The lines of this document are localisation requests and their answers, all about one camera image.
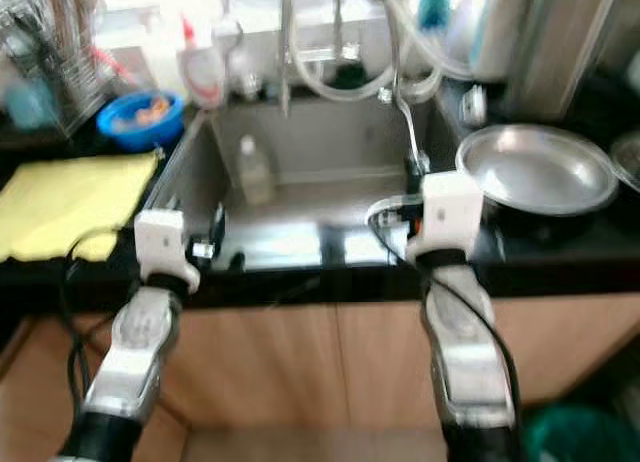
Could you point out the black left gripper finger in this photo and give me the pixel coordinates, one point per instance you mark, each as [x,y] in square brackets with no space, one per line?
[217,222]

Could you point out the small steel bowl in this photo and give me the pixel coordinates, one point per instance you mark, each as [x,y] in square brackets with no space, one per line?
[372,210]

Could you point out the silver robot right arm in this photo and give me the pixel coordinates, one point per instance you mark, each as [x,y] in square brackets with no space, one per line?
[470,352]

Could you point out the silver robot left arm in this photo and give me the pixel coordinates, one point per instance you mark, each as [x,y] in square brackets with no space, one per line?
[135,362]

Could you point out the clear plastic bottle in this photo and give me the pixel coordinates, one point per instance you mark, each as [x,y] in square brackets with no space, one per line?
[257,177]

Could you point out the small steel tap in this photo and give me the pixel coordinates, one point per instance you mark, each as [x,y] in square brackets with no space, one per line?
[410,132]

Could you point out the blue plastic bowl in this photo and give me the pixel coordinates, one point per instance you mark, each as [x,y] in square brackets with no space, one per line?
[140,130]

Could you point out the stainless steel sink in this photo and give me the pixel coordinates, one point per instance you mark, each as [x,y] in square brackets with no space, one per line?
[310,142]

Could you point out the small white clip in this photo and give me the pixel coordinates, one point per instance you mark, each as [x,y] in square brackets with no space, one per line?
[472,105]

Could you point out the orange beige rag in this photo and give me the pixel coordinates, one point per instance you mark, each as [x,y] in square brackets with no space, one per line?
[150,109]

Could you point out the large steel plate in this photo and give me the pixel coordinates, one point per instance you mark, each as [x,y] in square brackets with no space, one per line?
[535,167]

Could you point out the small steel cup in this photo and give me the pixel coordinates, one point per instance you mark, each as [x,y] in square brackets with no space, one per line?
[245,84]

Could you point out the yellow cloth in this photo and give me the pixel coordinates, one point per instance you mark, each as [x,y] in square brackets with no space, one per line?
[70,207]

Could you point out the dark green sponge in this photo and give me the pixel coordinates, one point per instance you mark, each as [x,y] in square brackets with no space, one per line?
[350,75]

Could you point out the white soap bottle red pump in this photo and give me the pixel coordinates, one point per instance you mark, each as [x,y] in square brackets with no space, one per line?
[203,72]

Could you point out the wooden base cabinet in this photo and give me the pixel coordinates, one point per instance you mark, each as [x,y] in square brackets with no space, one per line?
[310,362]

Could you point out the white spray bottle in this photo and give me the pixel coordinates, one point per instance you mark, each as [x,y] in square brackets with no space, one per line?
[160,57]

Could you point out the steel spring faucet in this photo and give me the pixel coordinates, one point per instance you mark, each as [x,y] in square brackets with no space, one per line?
[288,62]

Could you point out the blue bottle brush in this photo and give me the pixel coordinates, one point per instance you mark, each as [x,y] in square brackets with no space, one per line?
[435,2]

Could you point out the teal plastic cup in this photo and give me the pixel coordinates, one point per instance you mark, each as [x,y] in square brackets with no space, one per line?
[28,104]

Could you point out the stainless steel knife block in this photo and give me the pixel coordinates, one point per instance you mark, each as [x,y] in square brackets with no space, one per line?
[560,47]

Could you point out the deep steel bowl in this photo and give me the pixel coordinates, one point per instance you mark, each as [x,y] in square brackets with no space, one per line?
[628,162]

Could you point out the green plastic bin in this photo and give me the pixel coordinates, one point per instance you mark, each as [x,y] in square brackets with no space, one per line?
[580,437]

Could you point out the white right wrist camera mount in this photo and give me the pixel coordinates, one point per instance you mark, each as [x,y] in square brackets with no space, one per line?
[450,207]

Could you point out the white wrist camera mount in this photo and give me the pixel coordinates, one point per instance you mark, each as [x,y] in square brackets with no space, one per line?
[450,207]
[165,242]

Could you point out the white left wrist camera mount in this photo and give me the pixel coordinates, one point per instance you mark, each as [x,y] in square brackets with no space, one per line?
[165,242]

